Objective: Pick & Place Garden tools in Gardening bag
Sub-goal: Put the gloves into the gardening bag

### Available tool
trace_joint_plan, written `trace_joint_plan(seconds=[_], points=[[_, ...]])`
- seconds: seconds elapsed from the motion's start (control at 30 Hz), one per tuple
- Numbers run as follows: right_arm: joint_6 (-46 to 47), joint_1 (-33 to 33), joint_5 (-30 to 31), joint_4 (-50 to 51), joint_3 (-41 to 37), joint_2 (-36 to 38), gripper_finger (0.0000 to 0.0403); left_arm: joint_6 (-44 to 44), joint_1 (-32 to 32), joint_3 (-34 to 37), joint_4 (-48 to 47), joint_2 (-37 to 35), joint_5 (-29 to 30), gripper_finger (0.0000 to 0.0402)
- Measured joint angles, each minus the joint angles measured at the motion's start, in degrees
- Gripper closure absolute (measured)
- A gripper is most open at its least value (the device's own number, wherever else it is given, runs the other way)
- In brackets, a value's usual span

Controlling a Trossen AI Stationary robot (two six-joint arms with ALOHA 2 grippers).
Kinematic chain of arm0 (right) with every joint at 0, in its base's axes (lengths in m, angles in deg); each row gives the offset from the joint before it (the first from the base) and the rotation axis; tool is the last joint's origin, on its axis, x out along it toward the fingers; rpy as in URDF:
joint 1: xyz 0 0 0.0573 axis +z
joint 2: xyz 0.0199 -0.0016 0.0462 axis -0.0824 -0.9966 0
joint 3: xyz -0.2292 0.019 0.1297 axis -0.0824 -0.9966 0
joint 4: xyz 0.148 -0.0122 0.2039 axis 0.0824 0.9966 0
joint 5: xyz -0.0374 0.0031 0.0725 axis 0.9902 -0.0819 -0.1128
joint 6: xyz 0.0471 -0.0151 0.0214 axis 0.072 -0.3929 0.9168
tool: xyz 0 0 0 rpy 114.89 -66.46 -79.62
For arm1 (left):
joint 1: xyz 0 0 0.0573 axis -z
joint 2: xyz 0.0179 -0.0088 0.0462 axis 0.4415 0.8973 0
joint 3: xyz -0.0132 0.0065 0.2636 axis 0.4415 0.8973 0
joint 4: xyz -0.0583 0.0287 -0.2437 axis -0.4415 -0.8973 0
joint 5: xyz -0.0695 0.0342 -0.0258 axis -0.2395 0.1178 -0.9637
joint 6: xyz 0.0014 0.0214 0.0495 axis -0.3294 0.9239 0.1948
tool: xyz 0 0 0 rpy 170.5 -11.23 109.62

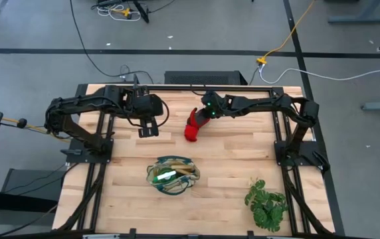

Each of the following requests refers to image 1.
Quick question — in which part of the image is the green spray bottle white trigger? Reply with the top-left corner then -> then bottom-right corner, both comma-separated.
152,169 -> 177,183

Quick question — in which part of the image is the black aluminium rig frame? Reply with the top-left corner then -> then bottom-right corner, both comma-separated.
52,82 -> 345,239

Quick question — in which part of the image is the yellow extension cable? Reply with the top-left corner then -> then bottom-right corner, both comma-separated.
256,0 -> 316,66

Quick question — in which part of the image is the yellow black cord with ball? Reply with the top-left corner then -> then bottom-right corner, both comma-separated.
0,116 -> 70,143

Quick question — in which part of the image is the green leafy plant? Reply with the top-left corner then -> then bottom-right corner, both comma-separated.
244,177 -> 290,233

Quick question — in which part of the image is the black beam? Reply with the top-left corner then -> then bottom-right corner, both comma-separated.
0,189 -> 58,213

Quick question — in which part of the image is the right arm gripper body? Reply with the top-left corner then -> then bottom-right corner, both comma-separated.
201,90 -> 228,120

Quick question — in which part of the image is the white cable tangle yellow plug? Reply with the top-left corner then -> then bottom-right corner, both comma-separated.
90,0 -> 143,23

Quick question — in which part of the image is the long black cable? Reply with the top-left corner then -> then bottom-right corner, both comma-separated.
69,0 -> 154,84

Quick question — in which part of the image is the black tripod leg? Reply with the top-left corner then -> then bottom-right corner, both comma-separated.
132,0 -> 150,24

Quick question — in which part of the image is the black computer case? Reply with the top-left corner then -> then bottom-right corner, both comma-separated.
164,70 -> 248,86

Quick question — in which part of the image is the white power cable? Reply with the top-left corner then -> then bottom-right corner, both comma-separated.
258,62 -> 380,84

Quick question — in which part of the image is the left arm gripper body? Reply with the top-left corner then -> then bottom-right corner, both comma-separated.
132,94 -> 164,119

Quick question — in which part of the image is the cream and green gardening bag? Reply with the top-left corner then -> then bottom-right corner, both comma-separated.
145,155 -> 201,196

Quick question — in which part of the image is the red gardening glove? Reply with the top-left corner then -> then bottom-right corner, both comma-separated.
183,108 -> 207,143

